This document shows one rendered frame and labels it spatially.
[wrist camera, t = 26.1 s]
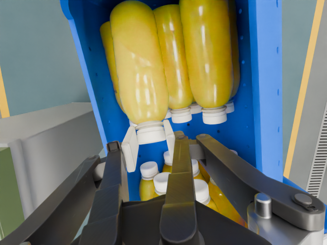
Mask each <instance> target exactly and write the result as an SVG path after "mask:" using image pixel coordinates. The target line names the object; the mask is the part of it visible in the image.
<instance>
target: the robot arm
mask: <svg viewBox="0 0 327 245"><path fill-rule="evenodd" d="M163 125H164V130H165V136H166V141H167V146H168V150H169V154H170V159H171V163H172V170H171V174H169V175H168V181H167V188H166V194H162V195H159V196H157V197H154V198H152V199H149V200H147V201H129V193H128V181H127V171H128V172H129V173H130V172H134V170H135V168H136V162H137V155H138V149H139V144H138V141H137V135H136V130H135V127H134V126H130V127H129V129H128V131H127V133H126V135H125V138H124V140H123V142H119V141H118V140H115V141H111V142H108V143H107V144H106V148H107V152H108V153H107V156H106V157H103V158H100V156H99V155H92V156H89V157H88V158H86V159H85V160H84V161H83V162H82V163H81V164H80V165H79V166H78V167H77V168H76V169H75V170H74V171H73V172H72V173H71V174H70V175H69V176H68V177H67V178H66V179H65V180H64V181H63V182H62V183H61V184H60V185H59V186H58V187H57V188H56V189H55V190H54V191H53V192H52V193H51V194H50V195H49V196H48V197H47V198H46V199H45V200H44V201H43V202H42V203H41V204H40V205H39V206H38V207H37V208H36V209H35V210H34V211H33V212H32V213H31V214H30V215H29V216H28V218H27V219H26V220H25V221H24V222H23V223H22V224H21V225H20V226H19V227H18V228H16V229H15V230H14V231H12V232H11V233H10V234H8V235H7V236H6V237H4V238H3V239H2V240H1V241H0V245H323V241H324V227H325V225H324V224H325V212H326V207H325V205H324V203H323V202H322V201H321V200H320V199H319V198H317V197H315V196H313V195H311V194H309V193H307V192H304V191H302V190H299V189H297V188H294V187H292V186H290V185H287V184H285V183H282V182H280V181H278V180H275V179H273V178H270V177H268V176H266V175H265V174H263V173H262V172H260V171H259V170H258V169H257V168H255V167H254V166H252V165H251V164H249V163H248V162H247V161H245V160H244V159H242V158H241V157H240V156H238V155H237V154H235V153H234V152H233V151H231V150H230V149H228V148H227V147H226V146H224V145H223V144H221V143H220V142H219V141H217V140H216V139H214V138H213V137H211V136H210V135H208V134H200V135H197V136H196V140H189V139H188V136H185V134H184V133H183V132H182V131H175V132H173V130H172V128H171V125H170V123H169V120H164V121H163ZM192 159H199V162H200V164H201V165H202V166H203V168H204V169H205V170H206V172H207V173H208V174H209V176H210V177H211V178H212V179H213V181H214V182H215V183H216V185H217V186H218V187H219V188H220V190H221V191H222V192H223V194H224V195H225V196H226V198H227V199H228V200H229V202H230V203H231V204H232V206H233V207H234V208H235V209H236V211H237V212H238V214H239V215H240V216H241V217H242V218H243V220H244V221H245V222H246V223H247V224H248V229H247V228H245V227H244V226H242V225H240V224H238V223H236V222H235V221H233V220H231V219H229V218H227V217H226V216H224V215H222V214H220V213H218V212H217V211H215V210H213V209H211V208H209V207H208V206H206V205H204V204H202V203H200V202H199V201H197V200H196V192H195V184H194V176H193V167H192ZM126 168H127V170H126ZM89 211H90V215H89V219H88V223H87V224H86V225H85V226H84V227H83V229H82V233H81V234H80V235H79V236H78V237H77V238H76V239H75V240H74V238H75V236H76V234H77V233H78V231H79V229H80V227H81V226H82V224H83V222H84V220H85V218H86V217H87V215H88V213H89ZM73 240H74V241H73Z"/></svg>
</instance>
